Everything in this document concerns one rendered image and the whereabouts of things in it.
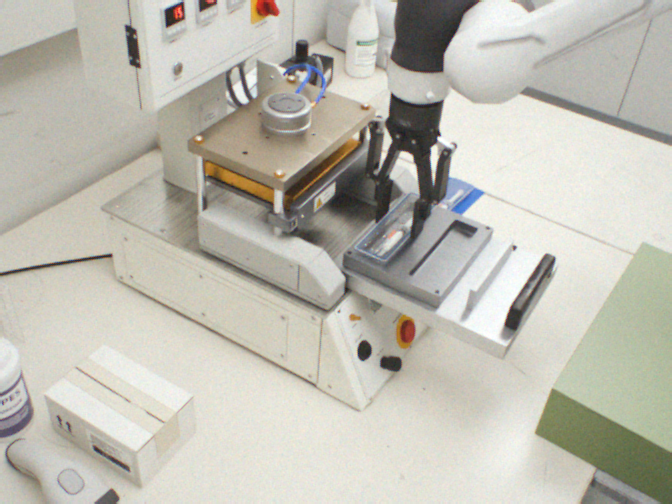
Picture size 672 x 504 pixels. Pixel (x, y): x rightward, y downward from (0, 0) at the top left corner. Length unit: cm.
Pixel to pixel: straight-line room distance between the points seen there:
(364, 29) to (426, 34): 103
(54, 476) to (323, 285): 45
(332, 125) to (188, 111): 24
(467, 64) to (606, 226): 92
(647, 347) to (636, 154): 83
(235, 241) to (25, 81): 59
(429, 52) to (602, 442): 63
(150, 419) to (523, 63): 69
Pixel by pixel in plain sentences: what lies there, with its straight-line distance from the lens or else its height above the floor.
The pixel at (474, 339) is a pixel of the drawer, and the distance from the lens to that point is 110.
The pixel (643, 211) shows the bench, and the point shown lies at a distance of 184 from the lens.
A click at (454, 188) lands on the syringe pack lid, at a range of 171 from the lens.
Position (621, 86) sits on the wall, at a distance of 361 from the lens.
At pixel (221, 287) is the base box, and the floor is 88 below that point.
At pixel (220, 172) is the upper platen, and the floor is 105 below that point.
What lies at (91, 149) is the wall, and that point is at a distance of 173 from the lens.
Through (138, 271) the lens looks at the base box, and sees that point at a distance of 139.
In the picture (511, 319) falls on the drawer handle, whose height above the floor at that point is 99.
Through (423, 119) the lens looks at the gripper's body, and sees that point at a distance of 105.
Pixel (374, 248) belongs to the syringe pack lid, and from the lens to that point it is 114.
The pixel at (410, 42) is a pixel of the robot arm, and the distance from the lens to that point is 99.
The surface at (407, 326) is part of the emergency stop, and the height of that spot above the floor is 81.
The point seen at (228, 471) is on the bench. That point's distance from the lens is 118.
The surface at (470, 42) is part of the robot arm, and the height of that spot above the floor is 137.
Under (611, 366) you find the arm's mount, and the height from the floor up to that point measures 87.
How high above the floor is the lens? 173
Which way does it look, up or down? 41 degrees down
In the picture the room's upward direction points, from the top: 5 degrees clockwise
